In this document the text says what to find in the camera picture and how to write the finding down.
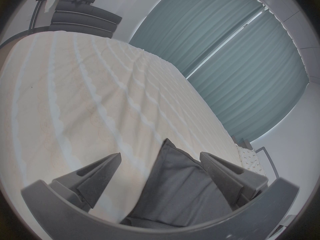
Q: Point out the grey white bedside table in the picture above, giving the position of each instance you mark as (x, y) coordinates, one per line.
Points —
(241, 142)

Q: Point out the white printed pillow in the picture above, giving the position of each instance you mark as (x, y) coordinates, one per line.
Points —
(251, 161)

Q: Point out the black T-shirt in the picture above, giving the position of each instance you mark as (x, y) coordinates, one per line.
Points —
(180, 184)

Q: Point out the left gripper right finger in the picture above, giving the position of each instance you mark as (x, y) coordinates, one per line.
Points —
(225, 176)

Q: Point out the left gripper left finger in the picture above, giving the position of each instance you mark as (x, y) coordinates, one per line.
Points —
(97, 179)

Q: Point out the blue-green curtain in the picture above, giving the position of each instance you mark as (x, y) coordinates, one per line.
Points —
(187, 21)
(250, 79)

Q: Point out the black chest of drawers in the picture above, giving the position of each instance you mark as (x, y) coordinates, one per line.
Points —
(82, 19)

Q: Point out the bed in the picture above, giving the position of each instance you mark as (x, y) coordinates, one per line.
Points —
(87, 96)

